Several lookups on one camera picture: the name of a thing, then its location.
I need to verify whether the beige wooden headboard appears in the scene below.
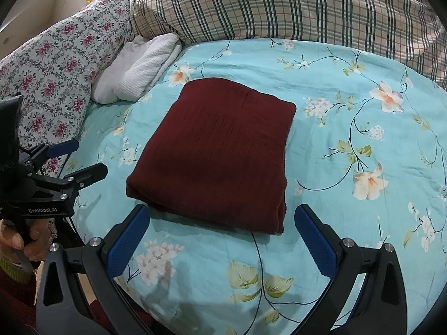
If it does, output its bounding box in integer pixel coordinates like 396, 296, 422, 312
0, 0, 96, 61

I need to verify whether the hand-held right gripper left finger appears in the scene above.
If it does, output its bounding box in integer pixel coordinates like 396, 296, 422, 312
37, 204, 151, 335

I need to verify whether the person's dark red clothing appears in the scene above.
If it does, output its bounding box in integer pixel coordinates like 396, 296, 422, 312
0, 269, 117, 335

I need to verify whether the white pink floral pillow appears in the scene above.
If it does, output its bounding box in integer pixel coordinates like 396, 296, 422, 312
0, 0, 136, 184

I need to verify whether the plaid beige pillow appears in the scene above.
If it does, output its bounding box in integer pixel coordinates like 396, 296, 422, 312
131, 0, 447, 90

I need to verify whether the dark red garment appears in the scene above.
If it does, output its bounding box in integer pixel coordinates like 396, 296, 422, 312
126, 78, 297, 235

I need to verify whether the turquoise floral bedsheet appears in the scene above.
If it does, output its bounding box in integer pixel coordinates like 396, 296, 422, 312
58, 37, 447, 335

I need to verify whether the person's left hand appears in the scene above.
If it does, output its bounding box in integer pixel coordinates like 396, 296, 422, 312
0, 218, 48, 265

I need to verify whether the white textured towel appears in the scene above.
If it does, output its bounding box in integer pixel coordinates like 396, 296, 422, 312
92, 33, 183, 105

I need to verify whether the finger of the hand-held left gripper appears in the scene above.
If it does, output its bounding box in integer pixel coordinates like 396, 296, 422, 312
45, 139, 80, 159
66, 162, 109, 190

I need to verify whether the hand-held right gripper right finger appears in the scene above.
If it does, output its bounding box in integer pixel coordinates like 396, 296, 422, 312
294, 204, 408, 335

